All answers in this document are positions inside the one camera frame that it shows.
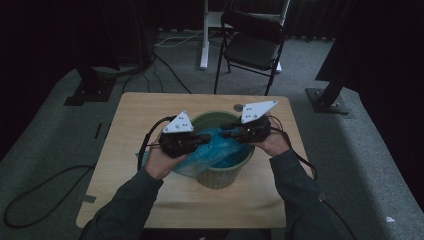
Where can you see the grey tape strip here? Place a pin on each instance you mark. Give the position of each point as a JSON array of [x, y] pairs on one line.
[[88, 199]]

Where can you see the person's right hand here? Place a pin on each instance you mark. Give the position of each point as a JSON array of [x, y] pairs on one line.
[[275, 143]]

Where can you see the blue plastic bag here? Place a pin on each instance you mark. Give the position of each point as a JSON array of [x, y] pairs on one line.
[[213, 151]]

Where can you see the green plastic trash bin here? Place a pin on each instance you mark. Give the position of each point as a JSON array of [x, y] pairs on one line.
[[221, 178]]

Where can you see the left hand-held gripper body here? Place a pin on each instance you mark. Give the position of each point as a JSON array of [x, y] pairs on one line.
[[178, 143]]

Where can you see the grey round disc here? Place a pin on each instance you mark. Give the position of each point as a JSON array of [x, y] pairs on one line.
[[238, 107]]

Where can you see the black folding chair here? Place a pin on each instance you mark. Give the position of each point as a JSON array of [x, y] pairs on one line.
[[251, 50]]

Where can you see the person's left hand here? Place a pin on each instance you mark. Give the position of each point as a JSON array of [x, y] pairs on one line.
[[160, 163]]

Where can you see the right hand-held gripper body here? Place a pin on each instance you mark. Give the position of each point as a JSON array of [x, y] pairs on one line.
[[256, 131]]

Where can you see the white paper scrap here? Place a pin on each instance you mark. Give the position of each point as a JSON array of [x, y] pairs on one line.
[[390, 219]]

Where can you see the black stand with base plate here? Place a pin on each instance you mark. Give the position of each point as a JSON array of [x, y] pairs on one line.
[[328, 100], [90, 90]]

